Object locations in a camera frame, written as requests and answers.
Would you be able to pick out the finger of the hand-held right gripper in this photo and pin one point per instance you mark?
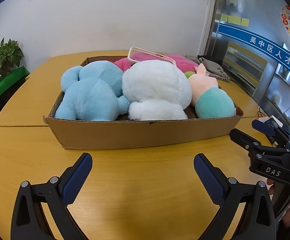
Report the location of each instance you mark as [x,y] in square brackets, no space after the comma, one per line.
[241,138]
[261,126]

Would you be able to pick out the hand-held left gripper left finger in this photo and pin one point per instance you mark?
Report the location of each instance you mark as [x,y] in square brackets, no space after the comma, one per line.
[76,180]

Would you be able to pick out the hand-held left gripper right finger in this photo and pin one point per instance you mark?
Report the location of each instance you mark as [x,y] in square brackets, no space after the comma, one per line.
[209,180]

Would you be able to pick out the pink plush pig teal shirt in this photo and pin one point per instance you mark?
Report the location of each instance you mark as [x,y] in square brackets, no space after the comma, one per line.
[209,102]

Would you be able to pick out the brown cardboard box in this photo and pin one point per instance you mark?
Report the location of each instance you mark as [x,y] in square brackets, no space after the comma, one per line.
[135,135]

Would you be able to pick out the light blue plush bear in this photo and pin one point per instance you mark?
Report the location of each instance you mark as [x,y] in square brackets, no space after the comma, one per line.
[92,92]

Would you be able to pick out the white plush toy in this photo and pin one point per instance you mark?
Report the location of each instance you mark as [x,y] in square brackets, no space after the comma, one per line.
[154,87]

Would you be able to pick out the cream phone case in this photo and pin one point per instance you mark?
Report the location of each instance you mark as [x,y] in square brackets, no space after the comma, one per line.
[159,54]

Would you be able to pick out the yellow wooden desktop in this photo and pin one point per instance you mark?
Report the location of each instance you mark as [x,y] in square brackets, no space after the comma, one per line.
[135,180]

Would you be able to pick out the small white box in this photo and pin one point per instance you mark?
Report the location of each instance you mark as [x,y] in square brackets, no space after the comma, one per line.
[274,121]

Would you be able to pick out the grey printed cloth bag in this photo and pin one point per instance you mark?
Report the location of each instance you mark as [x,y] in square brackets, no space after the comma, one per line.
[217,72]

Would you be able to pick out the blue banner strip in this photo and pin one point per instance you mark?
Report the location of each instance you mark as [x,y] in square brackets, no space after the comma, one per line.
[259,42]

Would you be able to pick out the magenta plush bear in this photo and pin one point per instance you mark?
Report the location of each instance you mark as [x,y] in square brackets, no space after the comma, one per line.
[184,63]

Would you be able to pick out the beige cloth bag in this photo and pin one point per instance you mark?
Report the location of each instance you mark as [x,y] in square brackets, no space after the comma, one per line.
[191,58]

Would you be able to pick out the yellow sticky note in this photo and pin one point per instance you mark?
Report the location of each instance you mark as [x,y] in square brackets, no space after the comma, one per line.
[234,20]
[224,18]
[245,22]

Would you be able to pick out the green tablecloth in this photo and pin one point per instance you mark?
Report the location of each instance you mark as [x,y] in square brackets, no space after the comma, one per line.
[0,92]

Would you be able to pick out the large potted green plant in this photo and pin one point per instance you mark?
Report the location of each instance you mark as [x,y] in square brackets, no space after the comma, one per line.
[5,55]

